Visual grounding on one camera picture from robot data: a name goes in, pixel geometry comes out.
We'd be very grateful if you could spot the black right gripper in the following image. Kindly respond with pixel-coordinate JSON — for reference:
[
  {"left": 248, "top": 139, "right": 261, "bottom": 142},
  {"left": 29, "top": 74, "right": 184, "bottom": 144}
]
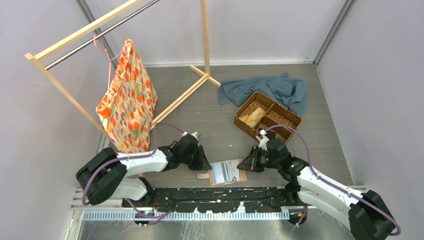
[{"left": 237, "top": 145, "right": 281, "bottom": 173}]

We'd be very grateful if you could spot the yellow credit card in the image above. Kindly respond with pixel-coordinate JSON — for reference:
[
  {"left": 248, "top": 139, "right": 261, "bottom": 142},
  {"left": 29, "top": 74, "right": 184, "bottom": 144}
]
[{"left": 247, "top": 107, "right": 266, "bottom": 128}]

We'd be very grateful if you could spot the wooden clothes rack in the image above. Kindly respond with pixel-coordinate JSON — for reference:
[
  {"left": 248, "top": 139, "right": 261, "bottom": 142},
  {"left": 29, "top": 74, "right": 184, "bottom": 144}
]
[{"left": 24, "top": 0, "right": 221, "bottom": 140}]

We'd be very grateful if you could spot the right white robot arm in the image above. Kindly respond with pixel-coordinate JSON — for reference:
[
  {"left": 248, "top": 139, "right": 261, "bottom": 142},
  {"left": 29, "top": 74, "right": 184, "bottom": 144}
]
[{"left": 237, "top": 129, "right": 401, "bottom": 240}]

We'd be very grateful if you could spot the blue-grey crumpled cloth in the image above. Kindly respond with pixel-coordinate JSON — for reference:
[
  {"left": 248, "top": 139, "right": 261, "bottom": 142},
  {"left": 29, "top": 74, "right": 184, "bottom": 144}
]
[{"left": 218, "top": 72, "right": 310, "bottom": 116}]

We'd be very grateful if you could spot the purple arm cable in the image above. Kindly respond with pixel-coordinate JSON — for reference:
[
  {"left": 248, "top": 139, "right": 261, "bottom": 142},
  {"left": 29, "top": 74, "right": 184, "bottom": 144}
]
[
  {"left": 261, "top": 124, "right": 402, "bottom": 237},
  {"left": 81, "top": 122, "right": 186, "bottom": 226}
]

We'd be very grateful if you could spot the pink clothes hanger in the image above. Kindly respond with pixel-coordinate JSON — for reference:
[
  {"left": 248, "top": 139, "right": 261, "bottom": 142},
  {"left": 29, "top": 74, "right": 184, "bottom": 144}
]
[{"left": 93, "top": 34, "right": 124, "bottom": 89}]

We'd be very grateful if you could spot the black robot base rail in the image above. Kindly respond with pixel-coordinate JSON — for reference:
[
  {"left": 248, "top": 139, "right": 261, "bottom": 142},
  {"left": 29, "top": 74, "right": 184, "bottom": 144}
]
[{"left": 131, "top": 186, "right": 304, "bottom": 214}]

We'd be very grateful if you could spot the woven wicker divided basket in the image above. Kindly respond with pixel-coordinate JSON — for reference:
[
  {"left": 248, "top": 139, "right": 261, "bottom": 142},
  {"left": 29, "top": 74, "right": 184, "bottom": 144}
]
[{"left": 233, "top": 91, "right": 302, "bottom": 143}]

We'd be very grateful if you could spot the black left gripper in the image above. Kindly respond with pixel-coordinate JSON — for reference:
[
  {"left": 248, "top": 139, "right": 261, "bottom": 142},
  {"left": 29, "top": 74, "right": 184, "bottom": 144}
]
[{"left": 180, "top": 143, "right": 211, "bottom": 171}]

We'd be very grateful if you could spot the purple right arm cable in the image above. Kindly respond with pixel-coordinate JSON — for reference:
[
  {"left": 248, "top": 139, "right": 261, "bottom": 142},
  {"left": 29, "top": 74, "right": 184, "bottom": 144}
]
[{"left": 261, "top": 124, "right": 402, "bottom": 237}]

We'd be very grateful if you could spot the orange credit card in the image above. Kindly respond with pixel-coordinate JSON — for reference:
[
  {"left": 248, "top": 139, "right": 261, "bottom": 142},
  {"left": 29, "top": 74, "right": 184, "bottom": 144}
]
[{"left": 239, "top": 115, "right": 250, "bottom": 124}]

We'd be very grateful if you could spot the orange floral hanging garment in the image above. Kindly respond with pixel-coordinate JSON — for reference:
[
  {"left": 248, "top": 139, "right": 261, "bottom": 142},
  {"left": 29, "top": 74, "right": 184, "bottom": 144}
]
[{"left": 96, "top": 39, "right": 158, "bottom": 153}]

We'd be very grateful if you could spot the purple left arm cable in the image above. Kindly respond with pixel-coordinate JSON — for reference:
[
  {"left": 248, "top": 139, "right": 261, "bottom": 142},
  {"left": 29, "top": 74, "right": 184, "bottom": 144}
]
[{"left": 81, "top": 122, "right": 186, "bottom": 226}]

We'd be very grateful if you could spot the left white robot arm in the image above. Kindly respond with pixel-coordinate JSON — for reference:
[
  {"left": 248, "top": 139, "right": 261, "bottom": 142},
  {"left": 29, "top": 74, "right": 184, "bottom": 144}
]
[{"left": 75, "top": 132, "right": 212, "bottom": 207}]

